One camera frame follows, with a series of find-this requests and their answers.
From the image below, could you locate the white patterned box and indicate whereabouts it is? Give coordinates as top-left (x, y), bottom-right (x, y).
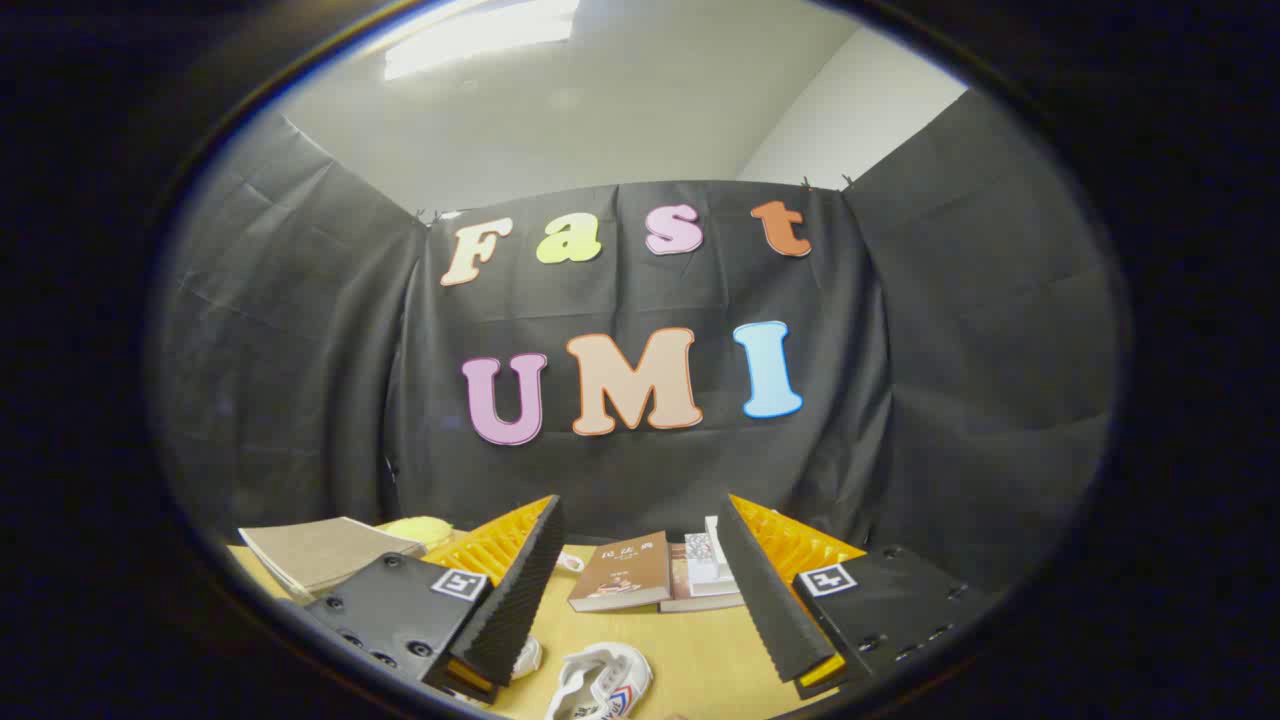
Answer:
top-left (684, 516), bottom-right (742, 599)

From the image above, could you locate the yellow soft object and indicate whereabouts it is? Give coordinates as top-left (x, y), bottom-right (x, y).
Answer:
top-left (380, 516), bottom-right (456, 549)

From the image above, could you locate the ceiling light panel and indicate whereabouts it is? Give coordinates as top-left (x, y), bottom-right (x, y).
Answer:
top-left (383, 0), bottom-right (582, 83)

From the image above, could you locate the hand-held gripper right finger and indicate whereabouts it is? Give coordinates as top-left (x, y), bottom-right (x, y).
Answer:
top-left (715, 493), bottom-right (1001, 701)

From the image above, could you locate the brown cover book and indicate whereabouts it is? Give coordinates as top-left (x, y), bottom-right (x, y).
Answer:
top-left (567, 531), bottom-right (672, 613)

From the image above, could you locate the tan cover book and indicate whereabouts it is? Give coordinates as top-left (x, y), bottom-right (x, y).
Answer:
top-left (238, 517), bottom-right (428, 603)

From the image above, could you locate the reddish brown book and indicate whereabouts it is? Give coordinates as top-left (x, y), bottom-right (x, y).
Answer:
top-left (659, 543), bottom-right (747, 614)

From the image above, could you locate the white shoe with striped side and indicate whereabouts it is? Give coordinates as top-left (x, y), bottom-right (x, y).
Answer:
top-left (545, 643), bottom-right (654, 720)

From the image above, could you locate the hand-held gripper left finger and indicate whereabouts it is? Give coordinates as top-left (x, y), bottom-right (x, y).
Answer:
top-left (305, 495), bottom-right (566, 706)

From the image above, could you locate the black backdrop cloth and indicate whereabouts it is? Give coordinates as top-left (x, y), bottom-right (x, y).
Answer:
top-left (150, 88), bottom-right (1126, 601)

